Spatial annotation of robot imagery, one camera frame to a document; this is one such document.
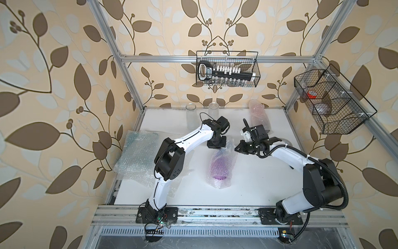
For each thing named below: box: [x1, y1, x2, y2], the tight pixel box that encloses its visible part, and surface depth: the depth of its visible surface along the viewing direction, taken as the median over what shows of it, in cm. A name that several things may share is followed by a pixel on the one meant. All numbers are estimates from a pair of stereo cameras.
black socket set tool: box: [198, 60, 256, 81], surface depth 84 cm
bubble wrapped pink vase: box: [248, 99, 273, 132], surface depth 113 cm
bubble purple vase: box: [205, 139, 238, 190], surface depth 86 cm
